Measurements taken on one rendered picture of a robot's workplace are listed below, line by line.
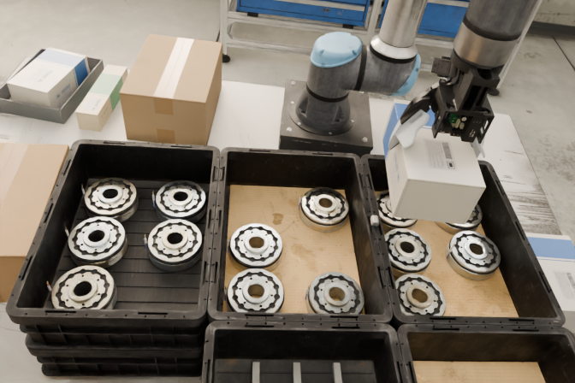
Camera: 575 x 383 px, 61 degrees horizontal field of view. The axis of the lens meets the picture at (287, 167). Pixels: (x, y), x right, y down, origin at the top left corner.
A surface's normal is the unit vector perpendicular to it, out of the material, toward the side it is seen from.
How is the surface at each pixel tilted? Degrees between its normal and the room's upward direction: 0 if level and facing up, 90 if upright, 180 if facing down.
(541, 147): 0
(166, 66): 0
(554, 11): 90
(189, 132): 90
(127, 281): 0
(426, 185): 90
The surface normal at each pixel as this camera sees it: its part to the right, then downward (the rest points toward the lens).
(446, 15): -0.05, 0.69
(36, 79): 0.11, -0.71
